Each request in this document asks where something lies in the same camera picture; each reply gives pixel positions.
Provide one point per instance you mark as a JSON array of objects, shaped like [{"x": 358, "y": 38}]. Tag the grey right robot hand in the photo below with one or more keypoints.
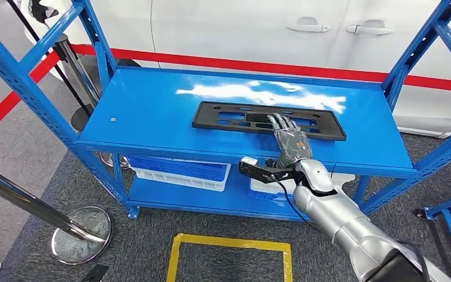
[{"x": 293, "y": 146}]

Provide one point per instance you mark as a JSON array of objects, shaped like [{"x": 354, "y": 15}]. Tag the black plastic frame part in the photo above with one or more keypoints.
[{"x": 206, "y": 118}]

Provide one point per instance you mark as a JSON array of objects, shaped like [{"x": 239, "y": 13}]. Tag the blue metal shelf rack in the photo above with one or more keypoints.
[{"x": 151, "y": 109}]

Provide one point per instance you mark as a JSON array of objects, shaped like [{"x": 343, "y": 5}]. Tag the red barrier belt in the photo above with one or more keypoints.
[
  {"x": 3, "y": 107},
  {"x": 249, "y": 67}
]

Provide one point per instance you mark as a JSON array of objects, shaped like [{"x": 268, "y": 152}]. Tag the white car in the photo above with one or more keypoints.
[{"x": 229, "y": 27}]

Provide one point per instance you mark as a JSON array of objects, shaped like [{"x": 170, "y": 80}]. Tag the yellow floor tape square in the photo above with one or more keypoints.
[{"x": 173, "y": 259}]

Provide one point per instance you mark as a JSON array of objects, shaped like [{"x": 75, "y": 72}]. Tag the black flat object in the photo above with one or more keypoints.
[{"x": 95, "y": 272}]

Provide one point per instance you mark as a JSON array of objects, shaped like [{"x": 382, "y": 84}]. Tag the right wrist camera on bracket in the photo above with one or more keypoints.
[{"x": 256, "y": 171}]

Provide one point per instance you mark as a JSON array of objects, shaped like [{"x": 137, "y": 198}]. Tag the chrome stanchion post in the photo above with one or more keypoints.
[
  {"x": 79, "y": 74},
  {"x": 23, "y": 200}
]

